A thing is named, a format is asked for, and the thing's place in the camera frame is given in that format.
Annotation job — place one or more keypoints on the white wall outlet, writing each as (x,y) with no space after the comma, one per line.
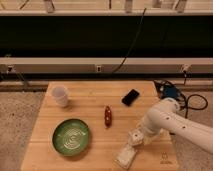
(99,68)

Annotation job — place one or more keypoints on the clear plastic wrapped packet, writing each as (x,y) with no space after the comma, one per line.
(125,156)

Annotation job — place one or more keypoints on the grey horizontal rail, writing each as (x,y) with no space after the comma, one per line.
(79,65)

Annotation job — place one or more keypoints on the green ceramic bowl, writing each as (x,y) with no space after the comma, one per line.
(71,137)

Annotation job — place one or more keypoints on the blue electronics box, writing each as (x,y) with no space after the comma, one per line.
(166,89)

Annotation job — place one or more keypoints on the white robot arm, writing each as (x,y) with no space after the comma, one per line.
(164,115)

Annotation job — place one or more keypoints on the small red sauce bottle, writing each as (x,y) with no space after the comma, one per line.
(108,116)

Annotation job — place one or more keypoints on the white plastic cup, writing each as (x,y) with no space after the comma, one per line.
(60,95)

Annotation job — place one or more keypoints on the black smartphone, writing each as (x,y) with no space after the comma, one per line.
(130,97)

